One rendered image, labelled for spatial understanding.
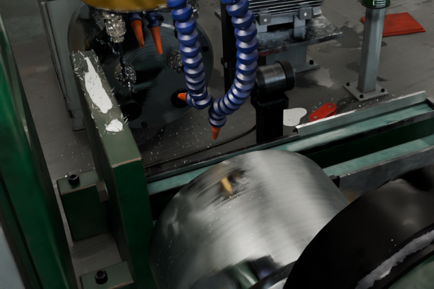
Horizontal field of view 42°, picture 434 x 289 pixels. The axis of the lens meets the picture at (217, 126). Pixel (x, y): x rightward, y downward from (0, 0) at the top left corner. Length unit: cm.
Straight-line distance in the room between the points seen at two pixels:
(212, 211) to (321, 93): 86
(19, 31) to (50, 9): 264
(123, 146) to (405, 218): 46
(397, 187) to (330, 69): 121
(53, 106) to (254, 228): 97
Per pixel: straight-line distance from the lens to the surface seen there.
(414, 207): 31
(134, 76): 101
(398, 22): 176
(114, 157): 70
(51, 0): 120
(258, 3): 138
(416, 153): 105
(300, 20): 146
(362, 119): 113
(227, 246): 57
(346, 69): 152
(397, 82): 149
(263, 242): 55
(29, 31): 382
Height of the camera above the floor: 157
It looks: 36 degrees down
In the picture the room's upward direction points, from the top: 4 degrees counter-clockwise
